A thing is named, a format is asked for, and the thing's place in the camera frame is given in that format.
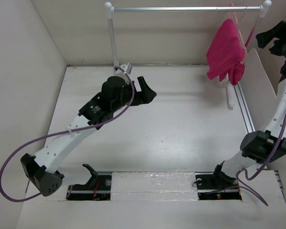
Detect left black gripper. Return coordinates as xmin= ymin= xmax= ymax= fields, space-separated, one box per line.
xmin=112 ymin=77 xmax=156 ymax=113

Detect pink trousers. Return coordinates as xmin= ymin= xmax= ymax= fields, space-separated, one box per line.
xmin=206 ymin=18 xmax=245 ymax=85

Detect pink plastic hanger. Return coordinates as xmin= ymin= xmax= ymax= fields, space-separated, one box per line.
xmin=220 ymin=12 xmax=247 ymax=70

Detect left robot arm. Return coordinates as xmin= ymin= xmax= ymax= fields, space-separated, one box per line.
xmin=20 ymin=76 xmax=157 ymax=197

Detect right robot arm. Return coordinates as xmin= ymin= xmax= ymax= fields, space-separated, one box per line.
xmin=211 ymin=21 xmax=286 ymax=188

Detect white clothes rack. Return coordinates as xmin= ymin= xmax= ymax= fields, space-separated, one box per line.
xmin=105 ymin=0 xmax=272 ymax=104

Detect aluminium rail right side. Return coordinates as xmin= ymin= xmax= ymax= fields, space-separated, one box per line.
xmin=234 ymin=84 xmax=255 ymax=134

